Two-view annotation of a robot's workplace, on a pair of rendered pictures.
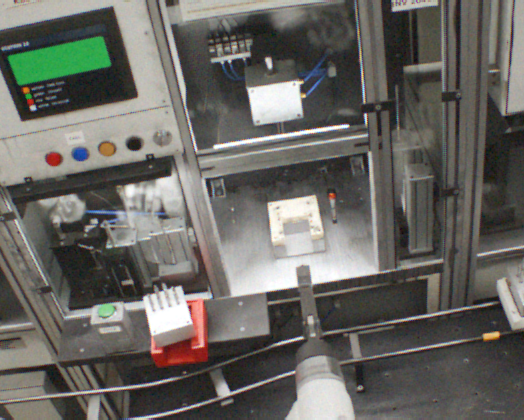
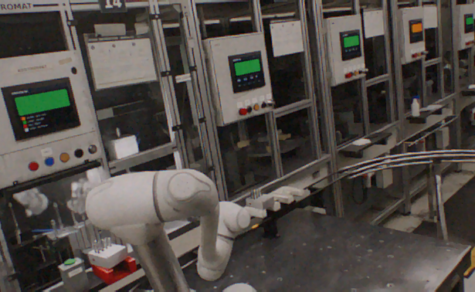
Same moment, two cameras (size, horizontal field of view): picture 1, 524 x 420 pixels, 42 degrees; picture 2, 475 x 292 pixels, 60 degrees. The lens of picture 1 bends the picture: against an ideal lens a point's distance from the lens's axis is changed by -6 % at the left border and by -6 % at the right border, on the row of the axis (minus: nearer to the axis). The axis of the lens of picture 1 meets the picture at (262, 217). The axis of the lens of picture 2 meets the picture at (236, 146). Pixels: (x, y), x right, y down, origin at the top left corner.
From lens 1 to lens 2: 115 cm
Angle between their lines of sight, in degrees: 48
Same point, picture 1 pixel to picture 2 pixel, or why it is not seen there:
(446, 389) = (248, 262)
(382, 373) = not seen: hidden behind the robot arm
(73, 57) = (51, 100)
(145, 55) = (83, 103)
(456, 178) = (212, 161)
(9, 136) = (6, 153)
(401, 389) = (229, 270)
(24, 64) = (24, 103)
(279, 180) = not seen: hidden behind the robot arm
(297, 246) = not seen: hidden behind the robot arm
